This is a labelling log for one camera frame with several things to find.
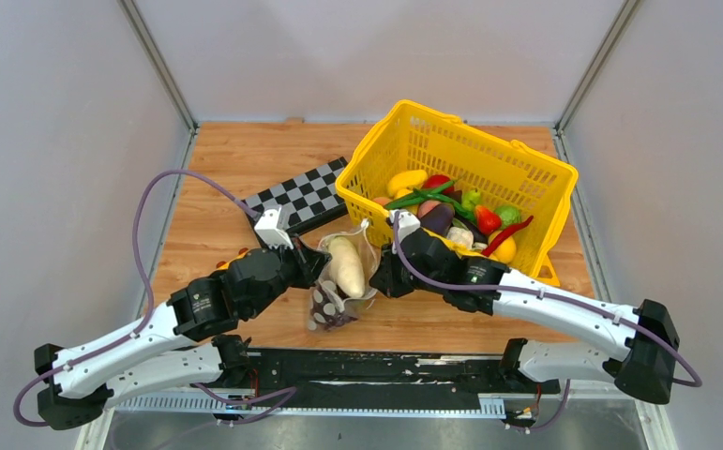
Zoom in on white garlic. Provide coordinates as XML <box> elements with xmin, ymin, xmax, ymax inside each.
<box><xmin>446</xmin><ymin>226</ymin><xmax>474</xmax><ymax>250</ymax></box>

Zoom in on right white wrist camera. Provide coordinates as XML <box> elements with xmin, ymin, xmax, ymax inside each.
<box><xmin>389</xmin><ymin>209</ymin><xmax>421</xmax><ymax>253</ymax></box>

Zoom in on yellow bell pepper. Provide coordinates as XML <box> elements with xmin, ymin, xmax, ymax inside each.
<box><xmin>386</xmin><ymin>170</ymin><xmax>429</xmax><ymax>199</ymax></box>

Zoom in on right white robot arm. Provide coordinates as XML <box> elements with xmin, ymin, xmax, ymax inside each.
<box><xmin>369</xmin><ymin>229</ymin><xmax>681</xmax><ymax>405</ymax></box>

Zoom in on red bell pepper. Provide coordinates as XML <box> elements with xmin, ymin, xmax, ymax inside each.
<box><xmin>422</xmin><ymin>174</ymin><xmax>455</xmax><ymax>195</ymax></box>

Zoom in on green bean pods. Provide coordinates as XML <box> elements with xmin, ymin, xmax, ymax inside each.
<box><xmin>384</xmin><ymin>180</ymin><xmax>474</xmax><ymax>220</ymax></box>

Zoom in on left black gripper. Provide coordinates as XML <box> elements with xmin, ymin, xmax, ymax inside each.
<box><xmin>246</xmin><ymin>232</ymin><xmax>333</xmax><ymax>319</ymax></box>

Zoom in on white radish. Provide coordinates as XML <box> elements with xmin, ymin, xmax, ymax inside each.
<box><xmin>327</xmin><ymin>236</ymin><xmax>366</xmax><ymax>298</ymax></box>

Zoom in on green lettuce head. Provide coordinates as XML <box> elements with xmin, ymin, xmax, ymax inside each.
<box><xmin>494</xmin><ymin>204</ymin><xmax>522</xmax><ymax>230</ymax></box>

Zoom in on yellow toy car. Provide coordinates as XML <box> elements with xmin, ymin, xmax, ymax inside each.
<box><xmin>216</xmin><ymin>247</ymin><xmax>249</xmax><ymax>270</ymax></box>

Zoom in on pink peach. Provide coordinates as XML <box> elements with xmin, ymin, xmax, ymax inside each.
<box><xmin>416</xmin><ymin>200</ymin><xmax>441</xmax><ymax>218</ymax></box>

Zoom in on purple grape bunch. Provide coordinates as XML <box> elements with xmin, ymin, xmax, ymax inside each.
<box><xmin>306</xmin><ymin>281</ymin><xmax>359</xmax><ymax>332</ymax></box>

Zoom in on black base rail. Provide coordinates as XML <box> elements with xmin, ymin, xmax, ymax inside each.
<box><xmin>208</xmin><ymin>348</ymin><xmax>542</xmax><ymax>411</ymax></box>

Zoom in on yellow triangle frame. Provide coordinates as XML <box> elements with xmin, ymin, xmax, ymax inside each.
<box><xmin>536</xmin><ymin>256</ymin><xmax>562</xmax><ymax>287</ymax></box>

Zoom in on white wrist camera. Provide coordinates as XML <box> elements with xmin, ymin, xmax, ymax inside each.
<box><xmin>389</xmin><ymin>209</ymin><xmax>421</xmax><ymax>253</ymax></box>
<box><xmin>253</xmin><ymin>205</ymin><xmax>294</xmax><ymax>249</ymax></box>

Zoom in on clear polka dot zip bag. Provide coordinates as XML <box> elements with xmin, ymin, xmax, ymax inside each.
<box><xmin>306</xmin><ymin>218</ymin><xmax>380</xmax><ymax>332</ymax></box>

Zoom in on yellow lemon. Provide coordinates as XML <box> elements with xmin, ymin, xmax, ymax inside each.
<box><xmin>490</xmin><ymin>236</ymin><xmax>518</xmax><ymax>264</ymax></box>

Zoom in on black grey chessboard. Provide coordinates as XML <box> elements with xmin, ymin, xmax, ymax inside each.
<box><xmin>243</xmin><ymin>157</ymin><xmax>348</xmax><ymax>235</ymax></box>

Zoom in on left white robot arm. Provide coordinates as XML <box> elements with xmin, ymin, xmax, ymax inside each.
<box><xmin>35</xmin><ymin>239</ymin><xmax>331</xmax><ymax>430</ymax></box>

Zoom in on yellow plastic basket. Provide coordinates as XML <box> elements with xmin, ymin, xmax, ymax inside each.
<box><xmin>335</xmin><ymin>99</ymin><xmax>579</xmax><ymax>278</ymax></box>

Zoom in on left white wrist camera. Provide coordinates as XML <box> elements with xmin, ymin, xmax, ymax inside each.
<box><xmin>253</xmin><ymin>205</ymin><xmax>294</xmax><ymax>249</ymax></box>

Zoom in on red chili pepper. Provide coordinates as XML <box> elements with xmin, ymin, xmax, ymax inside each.
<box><xmin>481</xmin><ymin>216</ymin><xmax>534</xmax><ymax>257</ymax></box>

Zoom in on purple eggplant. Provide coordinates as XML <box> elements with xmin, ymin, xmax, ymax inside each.
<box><xmin>420</xmin><ymin>202</ymin><xmax>455</xmax><ymax>236</ymax></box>

